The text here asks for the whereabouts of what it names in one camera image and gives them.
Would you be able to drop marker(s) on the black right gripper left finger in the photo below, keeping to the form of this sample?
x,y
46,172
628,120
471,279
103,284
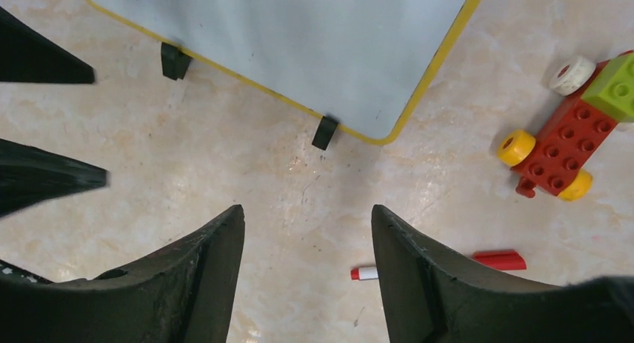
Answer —
x,y
183,292

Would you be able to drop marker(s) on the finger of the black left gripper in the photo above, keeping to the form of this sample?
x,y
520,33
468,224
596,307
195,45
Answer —
x,y
30,176
29,57

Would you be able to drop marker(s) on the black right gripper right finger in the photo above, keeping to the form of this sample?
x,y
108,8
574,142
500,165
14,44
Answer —
x,y
431,293

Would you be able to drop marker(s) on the red white marker pen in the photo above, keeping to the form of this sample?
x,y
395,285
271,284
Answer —
x,y
364,273

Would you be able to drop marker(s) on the red marker cap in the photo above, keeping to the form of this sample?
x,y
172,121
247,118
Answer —
x,y
501,260

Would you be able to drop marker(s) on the yellow framed whiteboard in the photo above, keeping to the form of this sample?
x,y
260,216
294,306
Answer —
x,y
365,63

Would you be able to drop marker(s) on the red green lego car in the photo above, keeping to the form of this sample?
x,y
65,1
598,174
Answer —
x,y
597,96

